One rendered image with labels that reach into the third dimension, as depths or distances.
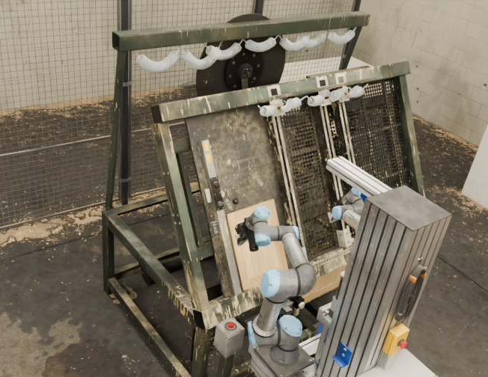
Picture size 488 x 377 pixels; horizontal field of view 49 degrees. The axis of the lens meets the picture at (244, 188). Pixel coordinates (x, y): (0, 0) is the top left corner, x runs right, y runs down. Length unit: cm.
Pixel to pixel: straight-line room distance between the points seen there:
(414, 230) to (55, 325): 301
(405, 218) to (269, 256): 145
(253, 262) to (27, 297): 203
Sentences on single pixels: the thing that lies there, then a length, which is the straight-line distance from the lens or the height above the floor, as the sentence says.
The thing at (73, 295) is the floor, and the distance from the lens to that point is 462.
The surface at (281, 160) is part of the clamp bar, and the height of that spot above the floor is 154.
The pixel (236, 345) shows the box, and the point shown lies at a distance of 313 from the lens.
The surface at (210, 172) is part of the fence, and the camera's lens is 315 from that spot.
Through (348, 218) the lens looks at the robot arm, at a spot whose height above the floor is 158.
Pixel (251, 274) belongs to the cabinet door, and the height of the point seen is 96.
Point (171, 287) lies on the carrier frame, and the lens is 348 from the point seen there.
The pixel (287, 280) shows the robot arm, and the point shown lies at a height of 166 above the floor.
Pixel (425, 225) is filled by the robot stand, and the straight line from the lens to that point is 218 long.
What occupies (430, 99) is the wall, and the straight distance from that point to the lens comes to 877.
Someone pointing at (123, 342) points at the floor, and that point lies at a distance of 423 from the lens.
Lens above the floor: 314
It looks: 31 degrees down
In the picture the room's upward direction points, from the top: 8 degrees clockwise
